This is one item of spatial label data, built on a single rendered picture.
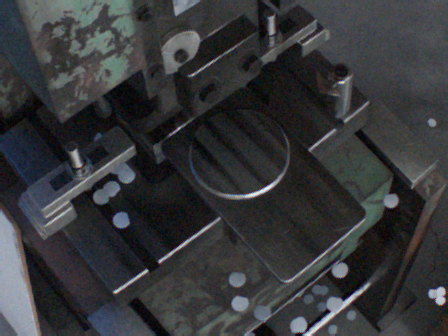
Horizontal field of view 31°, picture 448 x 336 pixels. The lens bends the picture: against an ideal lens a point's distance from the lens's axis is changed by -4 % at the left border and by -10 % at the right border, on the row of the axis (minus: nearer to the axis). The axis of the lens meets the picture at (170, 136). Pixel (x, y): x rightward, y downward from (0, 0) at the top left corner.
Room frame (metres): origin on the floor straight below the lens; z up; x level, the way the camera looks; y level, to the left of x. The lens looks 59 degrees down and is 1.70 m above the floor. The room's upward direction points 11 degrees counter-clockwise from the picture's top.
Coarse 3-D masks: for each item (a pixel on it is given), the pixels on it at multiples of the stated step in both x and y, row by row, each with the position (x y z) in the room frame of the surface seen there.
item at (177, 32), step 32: (160, 0) 0.53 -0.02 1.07; (192, 0) 0.55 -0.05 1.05; (224, 0) 0.57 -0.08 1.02; (256, 0) 0.59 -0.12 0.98; (160, 32) 0.53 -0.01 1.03; (192, 32) 0.54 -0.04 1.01; (224, 32) 0.56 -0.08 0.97; (256, 32) 0.55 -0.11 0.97; (192, 64) 0.52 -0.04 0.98; (224, 64) 0.53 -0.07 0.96; (256, 64) 0.53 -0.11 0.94; (160, 96) 0.52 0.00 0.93; (192, 96) 0.51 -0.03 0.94; (224, 96) 0.53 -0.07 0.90
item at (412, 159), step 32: (384, 128) 0.59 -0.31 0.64; (384, 160) 0.54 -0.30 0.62; (416, 160) 0.52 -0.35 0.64; (416, 192) 0.48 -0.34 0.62; (384, 224) 0.53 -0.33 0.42; (416, 224) 0.46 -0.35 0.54; (352, 256) 0.56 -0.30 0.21; (384, 256) 0.50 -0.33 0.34; (384, 288) 0.48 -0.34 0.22; (384, 320) 0.46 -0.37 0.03
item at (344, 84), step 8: (336, 64) 0.61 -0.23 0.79; (344, 64) 0.61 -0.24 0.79; (336, 72) 0.60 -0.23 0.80; (344, 72) 0.59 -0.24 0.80; (352, 72) 0.59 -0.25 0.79; (336, 80) 0.59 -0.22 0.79; (344, 80) 0.58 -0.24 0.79; (352, 80) 0.59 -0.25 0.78; (336, 88) 0.59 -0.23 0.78; (344, 88) 0.58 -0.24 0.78; (328, 96) 0.60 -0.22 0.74; (344, 96) 0.58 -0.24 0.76; (328, 104) 0.60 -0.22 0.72; (336, 104) 0.58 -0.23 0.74; (344, 104) 0.59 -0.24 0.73; (336, 112) 0.58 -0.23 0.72; (344, 112) 0.59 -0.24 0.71
